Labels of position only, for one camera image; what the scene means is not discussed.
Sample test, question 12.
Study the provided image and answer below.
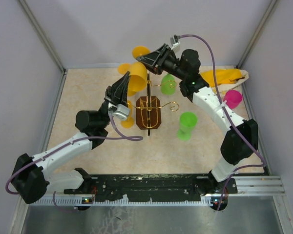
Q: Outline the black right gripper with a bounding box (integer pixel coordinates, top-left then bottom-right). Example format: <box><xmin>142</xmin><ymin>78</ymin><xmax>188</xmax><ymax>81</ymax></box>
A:
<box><xmin>135</xmin><ymin>45</ymin><xmax>186</xmax><ymax>81</ymax></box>

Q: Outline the yellow wine glass hung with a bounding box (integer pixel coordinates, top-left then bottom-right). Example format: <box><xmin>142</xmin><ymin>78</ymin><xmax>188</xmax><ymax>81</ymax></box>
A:
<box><xmin>118</xmin><ymin>63</ymin><xmax>136</xmax><ymax>97</ymax></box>

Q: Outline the gold wire wine glass rack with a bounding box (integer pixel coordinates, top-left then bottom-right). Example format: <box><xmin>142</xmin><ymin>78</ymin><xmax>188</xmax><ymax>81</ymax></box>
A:
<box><xmin>134</xmin><ymin>73</ymin><xmax>180</xmax><ymax>137</ymax></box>

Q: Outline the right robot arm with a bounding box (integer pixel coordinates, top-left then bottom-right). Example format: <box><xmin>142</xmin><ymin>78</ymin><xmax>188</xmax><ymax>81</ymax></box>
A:
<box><xmin>132</xmin><ymin>44</ymin><xmax>258</xmax><ymax>193</ymax></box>

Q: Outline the yellow patterned folded cloth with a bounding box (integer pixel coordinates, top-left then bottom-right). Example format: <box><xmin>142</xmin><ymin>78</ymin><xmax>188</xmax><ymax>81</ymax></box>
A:
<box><xmin>201</xmin><ymin>69</ymin><xmax>249</xmax><ymax>95</ymax></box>

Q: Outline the green wine glass hung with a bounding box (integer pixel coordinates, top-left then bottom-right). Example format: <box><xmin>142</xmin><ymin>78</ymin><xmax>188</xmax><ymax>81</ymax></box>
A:
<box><xmin>161</xmin><ymin>74</ymin><xmax>177</xmax><ymax>95</ymax></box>

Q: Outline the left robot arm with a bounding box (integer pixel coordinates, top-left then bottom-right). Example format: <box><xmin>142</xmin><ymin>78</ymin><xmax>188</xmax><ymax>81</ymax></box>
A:
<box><xmin>5</xmin><ymin>72</ymin><xmax>130</xmax><ymax>204</ymax></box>

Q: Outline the pink plastic wine glass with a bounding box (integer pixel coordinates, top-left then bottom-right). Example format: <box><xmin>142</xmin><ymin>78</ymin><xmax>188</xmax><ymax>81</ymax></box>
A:
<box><xmin>223</xmin><ymin>90</ymin><xmax>243</xmax><ymax>109</ymax></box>

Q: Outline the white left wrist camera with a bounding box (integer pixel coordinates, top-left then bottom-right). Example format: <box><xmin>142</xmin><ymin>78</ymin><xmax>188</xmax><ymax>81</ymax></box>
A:
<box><xmin>108</xmin><ymin>103</ymin><xmax>130</xmax><ymax>121</ymax></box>

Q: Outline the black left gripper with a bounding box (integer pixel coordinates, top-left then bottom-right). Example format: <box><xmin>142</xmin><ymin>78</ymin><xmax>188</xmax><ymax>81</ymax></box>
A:
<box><xmin>99</xmin><ymin>72</ymin><xmax>131</xmax><ymax>129</ymax></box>

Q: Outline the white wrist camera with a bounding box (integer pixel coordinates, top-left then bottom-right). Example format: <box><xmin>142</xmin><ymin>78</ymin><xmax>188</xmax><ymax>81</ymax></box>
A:
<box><xmin>108</xmin><ymin>103</ymin><xmax>130</xmax><ymax>121</ymax></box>
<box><xmin>170</xmin><ymin>35</ymin><xmax>180</xmax><ymax>50</ymax></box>

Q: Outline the wooden rack base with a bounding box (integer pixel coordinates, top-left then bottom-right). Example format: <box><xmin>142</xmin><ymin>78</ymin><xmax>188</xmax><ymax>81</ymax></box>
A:
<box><xmin>136</xmin><ymin>96</ymin><xmax>162</xmax><ymax>130</ymax></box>

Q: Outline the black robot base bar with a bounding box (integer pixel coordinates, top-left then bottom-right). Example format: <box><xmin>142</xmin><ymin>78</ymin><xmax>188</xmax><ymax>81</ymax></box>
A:
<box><xmin>64</xmin><ymin>173</ymin><xmax>237</xmax><ymax>196</ymax></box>

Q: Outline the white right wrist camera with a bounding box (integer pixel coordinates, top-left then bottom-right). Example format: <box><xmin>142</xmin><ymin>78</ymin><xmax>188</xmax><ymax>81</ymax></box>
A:
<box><xmin>170</xmin><ymin>35</ymin><xmax>180</xmax><ymax>50</ymax></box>

